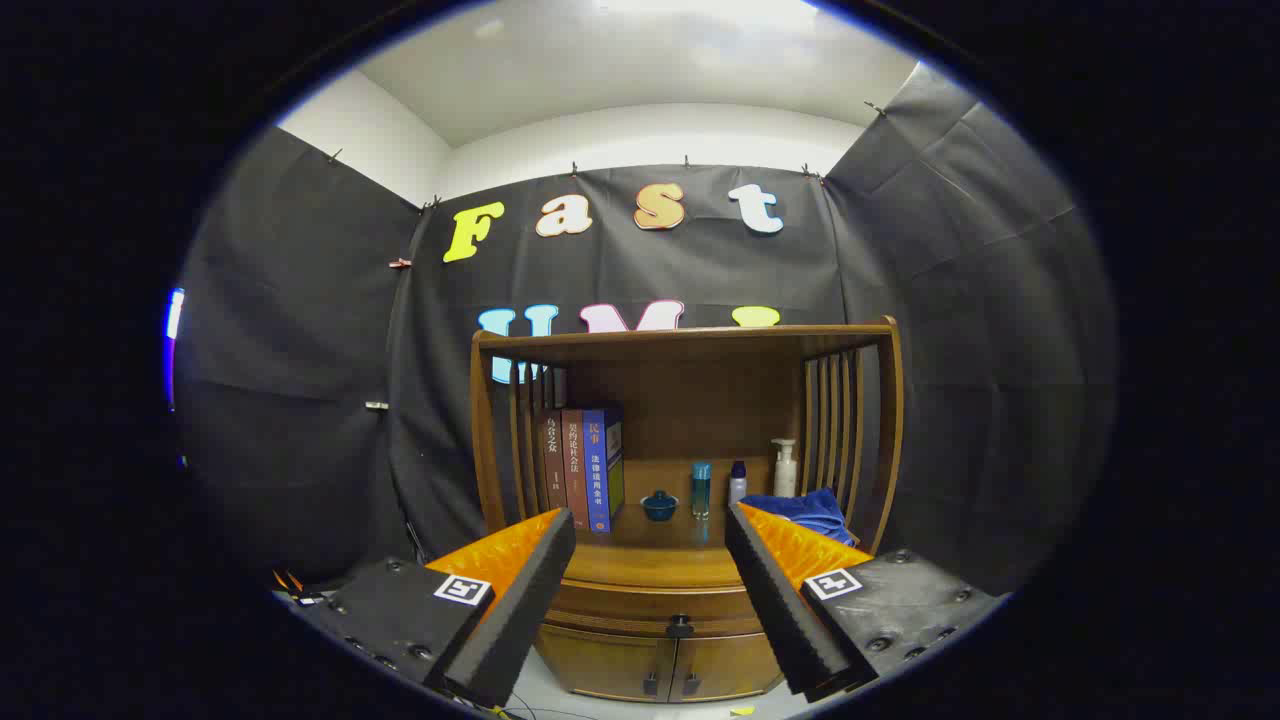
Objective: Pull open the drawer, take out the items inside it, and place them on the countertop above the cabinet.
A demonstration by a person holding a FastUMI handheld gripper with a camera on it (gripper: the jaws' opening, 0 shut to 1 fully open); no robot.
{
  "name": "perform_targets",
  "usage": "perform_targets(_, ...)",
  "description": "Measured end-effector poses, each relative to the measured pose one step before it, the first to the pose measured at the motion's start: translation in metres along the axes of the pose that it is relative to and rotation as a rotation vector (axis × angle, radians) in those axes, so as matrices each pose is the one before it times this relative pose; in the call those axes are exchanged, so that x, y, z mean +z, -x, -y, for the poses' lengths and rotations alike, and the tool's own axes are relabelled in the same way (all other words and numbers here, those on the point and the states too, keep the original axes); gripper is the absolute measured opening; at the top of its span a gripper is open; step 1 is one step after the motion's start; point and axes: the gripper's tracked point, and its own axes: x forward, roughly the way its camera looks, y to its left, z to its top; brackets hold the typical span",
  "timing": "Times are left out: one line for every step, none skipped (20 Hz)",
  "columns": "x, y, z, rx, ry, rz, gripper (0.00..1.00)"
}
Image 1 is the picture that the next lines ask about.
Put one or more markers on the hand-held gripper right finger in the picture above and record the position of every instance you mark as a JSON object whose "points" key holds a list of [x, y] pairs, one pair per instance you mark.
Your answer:
{"points": [[780, 610]]}

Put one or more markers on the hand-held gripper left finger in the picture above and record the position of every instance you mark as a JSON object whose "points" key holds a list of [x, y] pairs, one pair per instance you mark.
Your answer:
{"points": [[520, 610]]}

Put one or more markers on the wooden drawer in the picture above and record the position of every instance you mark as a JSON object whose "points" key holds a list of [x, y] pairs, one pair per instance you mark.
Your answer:
{"points": [[620, 605]]}

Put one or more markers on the wooden cabinet door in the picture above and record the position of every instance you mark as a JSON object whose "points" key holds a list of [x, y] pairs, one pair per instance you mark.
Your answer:
{"points": [[610, 665], [725, 668]]}

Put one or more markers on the wooden countertop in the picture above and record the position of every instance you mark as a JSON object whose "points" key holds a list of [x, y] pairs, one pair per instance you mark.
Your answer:
{"points": [[660, 560]]}

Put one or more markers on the wooden cabinet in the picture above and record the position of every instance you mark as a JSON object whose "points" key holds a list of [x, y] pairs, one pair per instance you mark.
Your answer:
{"points": [[700, 400]]}

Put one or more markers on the blue towel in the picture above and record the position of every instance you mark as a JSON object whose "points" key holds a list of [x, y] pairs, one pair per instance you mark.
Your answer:
{"points": [[810, 510]]}

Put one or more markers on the white bottle with blue cap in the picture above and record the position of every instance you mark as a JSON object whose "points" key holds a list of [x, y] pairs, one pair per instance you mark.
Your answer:
{"points": [[738, 487]]}

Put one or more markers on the white pump bottle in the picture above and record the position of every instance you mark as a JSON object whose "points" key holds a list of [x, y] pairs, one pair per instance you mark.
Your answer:
{"points": [[785, 475]]}

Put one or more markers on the clear blue bottle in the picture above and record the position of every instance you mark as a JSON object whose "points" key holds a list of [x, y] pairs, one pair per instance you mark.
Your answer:
{"points": [[701, 490]]}

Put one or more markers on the reddish brown book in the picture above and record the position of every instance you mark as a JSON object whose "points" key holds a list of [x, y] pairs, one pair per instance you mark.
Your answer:
{"points": [[574, 470]]}

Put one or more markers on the dark brown book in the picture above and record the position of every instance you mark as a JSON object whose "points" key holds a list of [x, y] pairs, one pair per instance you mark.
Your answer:
{"points": [[553, 460]]}

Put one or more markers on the blue lidded teacup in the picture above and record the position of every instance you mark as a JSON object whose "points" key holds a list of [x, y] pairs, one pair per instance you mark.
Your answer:
{"points": [[659, 507]]}

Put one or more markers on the blue book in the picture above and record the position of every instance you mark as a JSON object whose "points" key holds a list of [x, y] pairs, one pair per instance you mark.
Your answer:
{"points": [[598, 470]]}

